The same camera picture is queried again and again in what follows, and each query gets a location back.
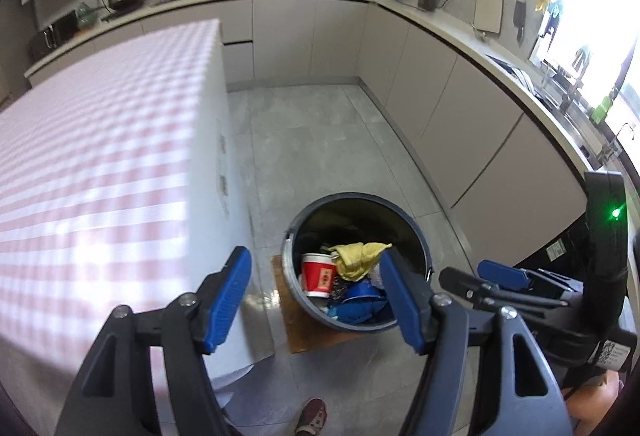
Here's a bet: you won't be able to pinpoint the blue cloth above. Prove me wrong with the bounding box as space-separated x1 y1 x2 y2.
542 0 564 37
327 298 399 326

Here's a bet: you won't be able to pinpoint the wooden stool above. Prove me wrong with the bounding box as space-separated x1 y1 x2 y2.
271 254 372 355

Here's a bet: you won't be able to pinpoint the window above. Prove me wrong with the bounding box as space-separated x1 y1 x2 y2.
529 0 640 158

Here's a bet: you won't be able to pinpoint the white grid tablecloth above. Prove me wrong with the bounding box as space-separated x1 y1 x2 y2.
150 20 277 417

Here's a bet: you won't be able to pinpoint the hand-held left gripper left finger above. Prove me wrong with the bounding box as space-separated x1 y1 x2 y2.
54 245 253 436

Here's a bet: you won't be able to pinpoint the steel sink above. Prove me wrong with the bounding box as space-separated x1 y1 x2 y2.
529 60 632 168

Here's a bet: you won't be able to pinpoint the papers on counter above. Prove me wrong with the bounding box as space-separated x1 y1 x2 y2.
487 55 534 87

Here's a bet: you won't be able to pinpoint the person's right forearm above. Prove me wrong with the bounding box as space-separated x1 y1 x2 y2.
564 378 627 436

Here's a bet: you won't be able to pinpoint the grey cutting board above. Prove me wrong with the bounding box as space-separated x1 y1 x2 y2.
472 0 505 37

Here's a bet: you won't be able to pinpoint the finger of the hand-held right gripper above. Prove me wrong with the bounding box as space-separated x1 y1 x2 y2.
438 267 556 315
477 259 574 300

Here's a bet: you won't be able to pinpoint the dark grey bin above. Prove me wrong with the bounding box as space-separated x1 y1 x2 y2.
282 192 432 333

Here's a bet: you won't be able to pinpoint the sink faucet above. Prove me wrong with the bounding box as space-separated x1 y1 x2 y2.
559 45 591 112

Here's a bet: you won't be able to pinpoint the yellow cloth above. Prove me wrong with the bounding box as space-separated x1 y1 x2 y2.
332 241 394 282

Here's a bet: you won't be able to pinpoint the red paper cup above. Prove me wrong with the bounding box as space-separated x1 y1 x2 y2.
299 253 339 300

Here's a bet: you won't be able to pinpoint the black cleaver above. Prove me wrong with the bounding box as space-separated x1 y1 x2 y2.
513 0 527 45

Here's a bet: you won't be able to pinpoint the green ceramic vase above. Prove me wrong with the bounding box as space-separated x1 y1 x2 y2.
75 1 99 30

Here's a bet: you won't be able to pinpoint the black toaster oven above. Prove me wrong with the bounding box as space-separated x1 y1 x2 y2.
27 13 79 62

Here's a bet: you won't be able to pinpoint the person's left shoe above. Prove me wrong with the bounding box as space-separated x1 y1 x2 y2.
294 397 329 436

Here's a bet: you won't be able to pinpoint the blue hanging cloth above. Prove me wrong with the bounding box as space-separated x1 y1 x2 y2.
542 0 564 37

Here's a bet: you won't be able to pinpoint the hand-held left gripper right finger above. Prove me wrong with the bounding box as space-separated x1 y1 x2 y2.
378 248 574 436

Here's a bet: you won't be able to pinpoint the green sponge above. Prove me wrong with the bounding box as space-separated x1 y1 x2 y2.
591 95 615 125

